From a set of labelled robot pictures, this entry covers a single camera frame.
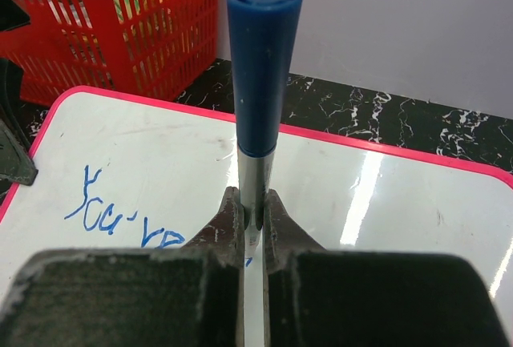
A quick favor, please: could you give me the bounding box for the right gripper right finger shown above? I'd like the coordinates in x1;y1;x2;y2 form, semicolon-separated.
262;190;507;346

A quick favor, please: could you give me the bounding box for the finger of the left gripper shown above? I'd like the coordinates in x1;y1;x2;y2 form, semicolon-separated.
1;58;38;186

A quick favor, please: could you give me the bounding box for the pink framed whiteboard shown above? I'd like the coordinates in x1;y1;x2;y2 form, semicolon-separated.
1;87;512;332

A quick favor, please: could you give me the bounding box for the blue capped whiteboard marker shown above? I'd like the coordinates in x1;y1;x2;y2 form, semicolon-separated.
227;0;303;258

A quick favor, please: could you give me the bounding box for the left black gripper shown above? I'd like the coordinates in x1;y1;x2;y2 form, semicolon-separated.
0;0;30;31

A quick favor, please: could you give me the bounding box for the red plastic shopping basket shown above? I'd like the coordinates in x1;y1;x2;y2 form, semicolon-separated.
1;0;218;106

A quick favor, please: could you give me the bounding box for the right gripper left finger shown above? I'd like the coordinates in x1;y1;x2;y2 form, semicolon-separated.
1;187;244;346

